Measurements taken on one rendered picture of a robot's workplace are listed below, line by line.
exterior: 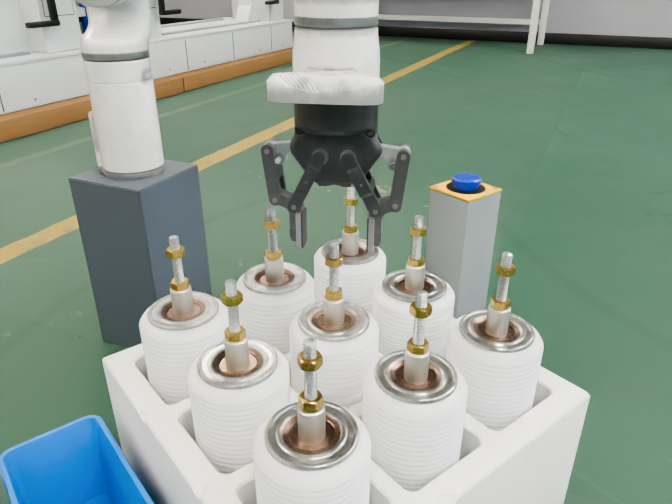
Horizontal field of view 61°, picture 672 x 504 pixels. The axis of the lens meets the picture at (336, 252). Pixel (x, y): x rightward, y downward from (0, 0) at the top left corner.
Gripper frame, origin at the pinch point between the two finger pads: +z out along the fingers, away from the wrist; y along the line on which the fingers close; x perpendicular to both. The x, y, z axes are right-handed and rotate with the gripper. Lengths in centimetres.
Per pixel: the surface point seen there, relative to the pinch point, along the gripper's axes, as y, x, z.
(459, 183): -13.4, -24.5, 2.6
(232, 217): 39, -83, 35
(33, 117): 142, -155, 29
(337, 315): -0.3, 1.1, 8.6
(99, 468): 28.1, 4.9, 30.7
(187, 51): 119, -262, 17
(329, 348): 0.0, 4.6, 10.4
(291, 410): 1.7, 14.5, 9.7
